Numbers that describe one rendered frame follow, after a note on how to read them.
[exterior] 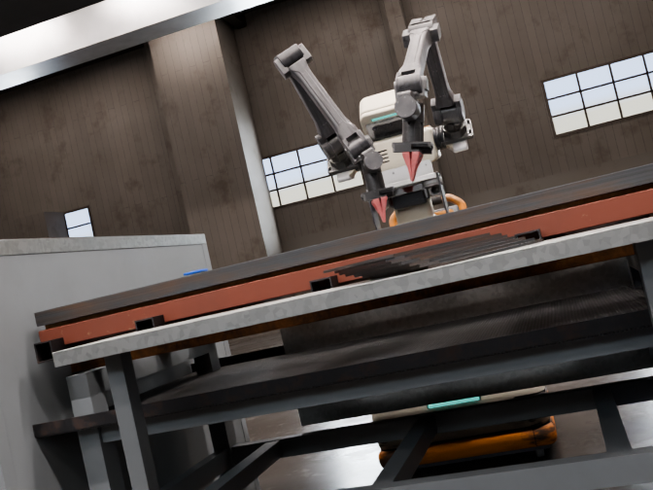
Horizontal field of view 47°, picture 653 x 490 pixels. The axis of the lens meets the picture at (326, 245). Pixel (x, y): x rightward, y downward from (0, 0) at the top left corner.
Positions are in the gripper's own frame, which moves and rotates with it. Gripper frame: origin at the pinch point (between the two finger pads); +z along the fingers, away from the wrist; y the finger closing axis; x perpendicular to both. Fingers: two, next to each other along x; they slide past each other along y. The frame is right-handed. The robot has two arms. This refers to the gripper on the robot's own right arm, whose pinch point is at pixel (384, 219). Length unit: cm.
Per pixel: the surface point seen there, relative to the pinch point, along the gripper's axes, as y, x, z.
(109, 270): -86, -1, -4
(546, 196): 26, -80, 10
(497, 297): 28.9, 2.2, 31.8
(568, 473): 18, -74, 67
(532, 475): 11, -72, 66
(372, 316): -9.6, 14.3, 28.9
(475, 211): 12, -75, 10
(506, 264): 8, -107, 22
